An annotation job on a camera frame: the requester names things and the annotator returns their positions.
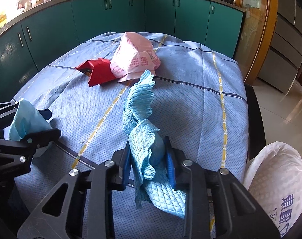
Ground light blue tissue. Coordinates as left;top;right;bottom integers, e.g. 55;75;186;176
8;98;52;141

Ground light blue dish cloth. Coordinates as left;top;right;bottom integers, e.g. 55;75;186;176
122;70;186;218

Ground red snack wrapper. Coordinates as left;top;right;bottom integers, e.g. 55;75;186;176
75;58;117;87

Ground pink plastic package bag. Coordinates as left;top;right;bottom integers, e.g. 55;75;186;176
110;32;161;83

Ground white trash bag bin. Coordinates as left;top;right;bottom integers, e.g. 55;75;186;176
243;141;302;237

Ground green lower kitchen cabinets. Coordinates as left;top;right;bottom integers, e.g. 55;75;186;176
0;0;244;103

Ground blue checked tablecloth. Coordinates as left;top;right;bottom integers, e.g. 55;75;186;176
11;31;249;239

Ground grey multi-door refrigerator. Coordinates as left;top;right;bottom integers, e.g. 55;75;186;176
258;0;302;93

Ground wooden framed glass door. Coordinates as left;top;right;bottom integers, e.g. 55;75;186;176
234;0;278;85

